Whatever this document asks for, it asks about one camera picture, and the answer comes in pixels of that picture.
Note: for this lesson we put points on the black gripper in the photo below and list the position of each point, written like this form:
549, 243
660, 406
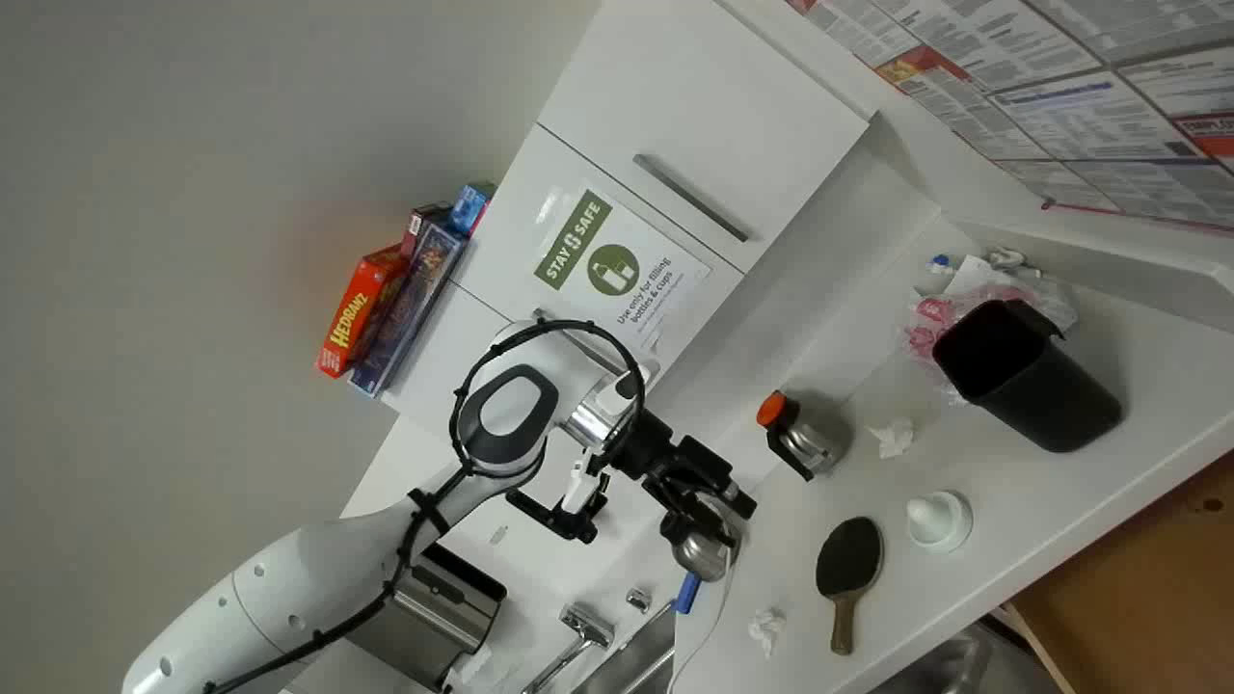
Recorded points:
670, 453

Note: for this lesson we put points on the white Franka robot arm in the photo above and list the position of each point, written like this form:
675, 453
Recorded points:
310, 584

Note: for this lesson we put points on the steel carafe with black lid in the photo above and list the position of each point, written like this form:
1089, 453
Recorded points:
705, 552

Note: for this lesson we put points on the small blue item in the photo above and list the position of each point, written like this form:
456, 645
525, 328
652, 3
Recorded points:
687, 590

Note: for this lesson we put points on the steel carafe with orange lid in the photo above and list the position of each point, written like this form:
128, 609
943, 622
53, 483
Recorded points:
810, 432

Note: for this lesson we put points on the small white plastic piece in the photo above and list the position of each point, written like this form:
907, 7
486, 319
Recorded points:
767, 631

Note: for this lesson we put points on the crumpled white paper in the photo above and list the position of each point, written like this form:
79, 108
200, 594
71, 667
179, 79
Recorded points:
893, 438

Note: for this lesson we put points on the green stay safe sign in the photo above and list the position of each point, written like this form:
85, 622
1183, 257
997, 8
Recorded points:
623, 270

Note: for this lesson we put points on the steel paper towel dispenser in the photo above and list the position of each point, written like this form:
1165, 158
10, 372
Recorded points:
431, 620

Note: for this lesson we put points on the white cabinet door with sign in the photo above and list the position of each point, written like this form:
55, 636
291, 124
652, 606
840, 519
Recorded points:
542, 205

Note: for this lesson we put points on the black waste bin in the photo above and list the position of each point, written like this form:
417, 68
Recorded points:
1029, 374

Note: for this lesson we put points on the dark blue foil box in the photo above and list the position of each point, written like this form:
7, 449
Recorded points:
411, 301

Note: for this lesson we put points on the light blue box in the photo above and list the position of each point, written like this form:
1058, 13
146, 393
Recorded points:
470, 211

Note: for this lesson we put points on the white paper packets pile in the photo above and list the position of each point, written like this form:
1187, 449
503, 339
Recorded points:
1016, 275

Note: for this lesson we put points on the orange cardboard box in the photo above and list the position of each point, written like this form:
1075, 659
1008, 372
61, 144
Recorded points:
355, 311

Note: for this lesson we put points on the white cabinet door plain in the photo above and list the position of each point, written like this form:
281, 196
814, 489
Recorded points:
706, 100

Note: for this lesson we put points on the wall poster with red header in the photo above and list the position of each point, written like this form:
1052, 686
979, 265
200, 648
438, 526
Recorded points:
990, 129

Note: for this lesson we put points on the wall poster with blue header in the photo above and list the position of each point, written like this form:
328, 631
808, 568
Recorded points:
1133, 117

